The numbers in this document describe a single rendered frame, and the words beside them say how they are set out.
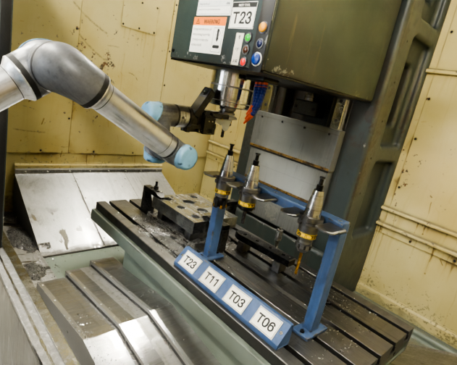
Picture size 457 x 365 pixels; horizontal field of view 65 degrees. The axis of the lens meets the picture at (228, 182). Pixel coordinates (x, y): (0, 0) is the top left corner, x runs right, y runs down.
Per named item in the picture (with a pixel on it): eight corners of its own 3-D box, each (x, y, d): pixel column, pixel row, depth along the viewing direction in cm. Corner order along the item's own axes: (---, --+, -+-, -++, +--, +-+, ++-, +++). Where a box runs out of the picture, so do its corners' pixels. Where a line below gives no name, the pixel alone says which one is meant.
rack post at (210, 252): (203, 263, 122) (219, 181, 115) (193, 256, 126) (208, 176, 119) (224, 258, 129) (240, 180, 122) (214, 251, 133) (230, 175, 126)
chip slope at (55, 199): (53, 278, 144) (59, 219, 138) (12, 215, 189) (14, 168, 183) (217, 245, 206) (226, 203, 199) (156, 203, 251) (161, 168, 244)
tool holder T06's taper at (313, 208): (324, 218, 90) (331, 193, 88) (313, 219, 87) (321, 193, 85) (310, 211, 93) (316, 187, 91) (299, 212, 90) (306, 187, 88)
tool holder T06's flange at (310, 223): (326, 228, 90) (329, 219, 90) (312, 231, 86) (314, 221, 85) (306, 218, 95) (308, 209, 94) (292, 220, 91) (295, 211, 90)
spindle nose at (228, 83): (256, 111, 135) (263, 80, 132) (234, 108, 122) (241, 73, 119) (222, 103, 143) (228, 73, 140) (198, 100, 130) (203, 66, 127)
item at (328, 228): (330, 237, 82) (331, 234, 82) (311, 227, 86) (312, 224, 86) (345, 233, 87) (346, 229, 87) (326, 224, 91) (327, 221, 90)
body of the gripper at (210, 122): (203, 130, 133) (176, 128, 125) (206, 107, 131) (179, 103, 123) (216, 135, 128) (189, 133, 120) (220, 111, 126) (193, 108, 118)
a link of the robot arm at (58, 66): (69, 31, 72) (207, 149, 108) (51, 30, 80) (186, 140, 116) (36, 77, 71) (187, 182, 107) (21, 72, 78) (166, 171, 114)
